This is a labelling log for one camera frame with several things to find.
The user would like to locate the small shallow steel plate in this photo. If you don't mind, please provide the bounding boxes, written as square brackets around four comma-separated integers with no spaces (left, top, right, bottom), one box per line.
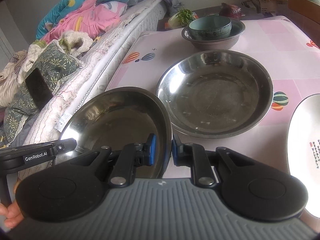
[60,87,172,178]

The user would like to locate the teal ceramic bowl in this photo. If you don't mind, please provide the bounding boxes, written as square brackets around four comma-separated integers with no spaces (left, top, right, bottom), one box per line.
[188,15,232,40]

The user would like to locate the large steel bowl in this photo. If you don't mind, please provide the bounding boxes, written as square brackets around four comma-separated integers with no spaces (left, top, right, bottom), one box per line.
[181,19,246,51]

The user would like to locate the person's left hand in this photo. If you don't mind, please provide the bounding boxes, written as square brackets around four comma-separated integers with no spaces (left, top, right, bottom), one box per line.
[0,178,25,229]

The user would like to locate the wide steel plate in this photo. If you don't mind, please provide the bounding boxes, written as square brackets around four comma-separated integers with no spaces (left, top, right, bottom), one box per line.
[155,50,274,139]

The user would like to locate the beige plush toy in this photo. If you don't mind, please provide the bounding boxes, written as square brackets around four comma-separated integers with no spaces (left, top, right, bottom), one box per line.
[0,50,27,108]

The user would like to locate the white quilted mattress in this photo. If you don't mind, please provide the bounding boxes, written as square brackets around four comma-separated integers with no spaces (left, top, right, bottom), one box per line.
[24,0,167,145]

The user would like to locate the green leaf-print pillow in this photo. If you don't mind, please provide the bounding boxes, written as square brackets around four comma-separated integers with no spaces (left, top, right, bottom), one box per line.
[1,43,81,144]

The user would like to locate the white ceramic plate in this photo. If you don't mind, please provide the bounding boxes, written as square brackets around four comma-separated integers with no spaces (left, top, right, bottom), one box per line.
[287,94,319,218]

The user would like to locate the white fluffy towel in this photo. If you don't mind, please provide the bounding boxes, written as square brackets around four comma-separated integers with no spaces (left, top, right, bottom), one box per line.
[59,30,93,57]

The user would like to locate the green leafy cabbage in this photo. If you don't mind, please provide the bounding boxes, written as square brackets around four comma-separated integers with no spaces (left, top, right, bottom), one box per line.
[168,9,196,29]

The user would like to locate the pink patterned tablecloth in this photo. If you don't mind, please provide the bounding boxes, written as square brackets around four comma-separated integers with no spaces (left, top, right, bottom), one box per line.
[108,16,319,172]

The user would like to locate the pink cartoon blanket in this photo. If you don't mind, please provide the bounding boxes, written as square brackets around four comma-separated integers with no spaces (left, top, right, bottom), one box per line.
[40,0,127,42]

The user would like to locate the red onion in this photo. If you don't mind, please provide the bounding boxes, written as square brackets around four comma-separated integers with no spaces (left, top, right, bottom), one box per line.
[219,3,242,20]

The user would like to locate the teal cartoon blanket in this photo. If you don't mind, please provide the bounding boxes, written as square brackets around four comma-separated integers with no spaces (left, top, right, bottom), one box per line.
[35,0,129,40]

